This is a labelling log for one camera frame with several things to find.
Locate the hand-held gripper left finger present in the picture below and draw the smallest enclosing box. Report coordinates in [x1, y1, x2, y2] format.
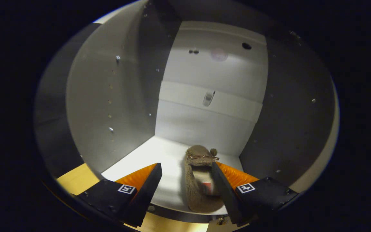
[74, 163, 163, 228]

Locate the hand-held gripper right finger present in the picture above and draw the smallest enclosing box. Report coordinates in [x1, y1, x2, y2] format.
[211, 161, 299, 226]

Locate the brown fluffy shoe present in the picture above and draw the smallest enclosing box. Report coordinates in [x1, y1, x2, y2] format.
[184, 145, 228, 214]

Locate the grey shoe cabinet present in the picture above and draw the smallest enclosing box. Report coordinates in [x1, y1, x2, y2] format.
[66, 0, 336, 224]

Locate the black backdrop cloth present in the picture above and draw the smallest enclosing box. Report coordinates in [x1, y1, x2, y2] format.
[34, 23, 102, 181]

